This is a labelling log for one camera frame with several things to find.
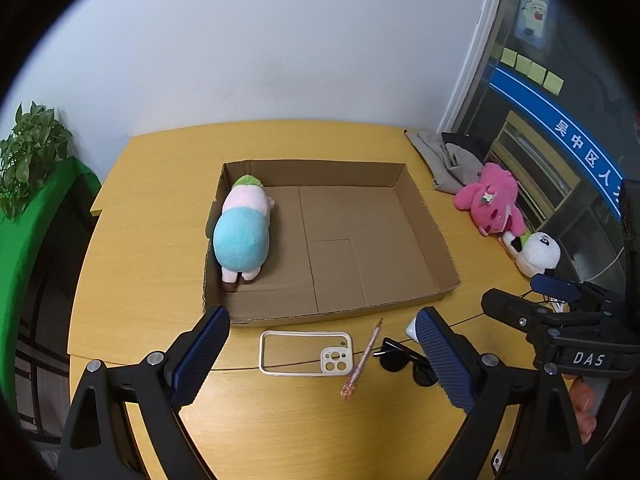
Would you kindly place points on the shallow cardboard box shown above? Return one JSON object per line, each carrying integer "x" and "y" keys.
{"x": 340, "y": 240}

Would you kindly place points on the white door frame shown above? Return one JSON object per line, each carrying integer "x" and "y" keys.
{"x": 475, "y": 45}

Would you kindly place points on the yellow sticky note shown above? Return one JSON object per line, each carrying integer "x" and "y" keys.
{"x": 508, "y": 57}
{"x": 537, "y": 71}
{"x": 523, "y": 64}
{"x": 553, "y": 82}

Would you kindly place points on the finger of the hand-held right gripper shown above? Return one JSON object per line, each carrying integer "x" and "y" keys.
{"x": 520, "y": 312}
{"x": 555, "y": 286}

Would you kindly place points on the grey cloth bag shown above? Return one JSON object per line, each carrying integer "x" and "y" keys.
{"x": 440, "y": 160}

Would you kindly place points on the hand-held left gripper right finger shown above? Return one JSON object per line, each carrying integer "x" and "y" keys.
{"x": 445, "y": 360}

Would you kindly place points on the white phone case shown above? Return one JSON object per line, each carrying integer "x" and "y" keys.
{"x": 337, "y": 360}

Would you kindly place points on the black sunglasses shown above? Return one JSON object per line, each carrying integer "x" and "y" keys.
{"x": 400, "y": 357}

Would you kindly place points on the cartoon wall poster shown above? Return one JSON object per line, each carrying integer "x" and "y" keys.
{"x": 533, "y": 15}

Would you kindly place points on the small white object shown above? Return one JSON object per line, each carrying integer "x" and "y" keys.
{"x": 411, "y": 329}

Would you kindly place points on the black cloth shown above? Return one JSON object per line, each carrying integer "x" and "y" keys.
{"x": 470, "y": 142}

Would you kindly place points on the pig plush with blue pants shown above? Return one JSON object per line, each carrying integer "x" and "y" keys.
{"x": 242, "y": 232}

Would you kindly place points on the green potted plant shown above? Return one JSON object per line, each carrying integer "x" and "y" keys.
{"x": 32, "y": 155}

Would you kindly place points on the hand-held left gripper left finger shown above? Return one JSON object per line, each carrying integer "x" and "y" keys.
{"x": 199, "y": 357}

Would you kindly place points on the pink bear plush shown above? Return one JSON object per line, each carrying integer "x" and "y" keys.
{"x": 492, "y": 200}

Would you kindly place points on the panda plush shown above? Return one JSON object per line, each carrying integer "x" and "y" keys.
{"x": 537, "y": 252}

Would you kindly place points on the person's right hand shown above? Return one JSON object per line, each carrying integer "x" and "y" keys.
{"x": 583, "y": 405}

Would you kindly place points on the pink glitter pen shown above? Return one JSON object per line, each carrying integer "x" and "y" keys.
{"x": 361, "y": 365}

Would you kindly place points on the blue banner strip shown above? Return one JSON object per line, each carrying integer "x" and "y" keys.
{"x": 550, "y": 120}

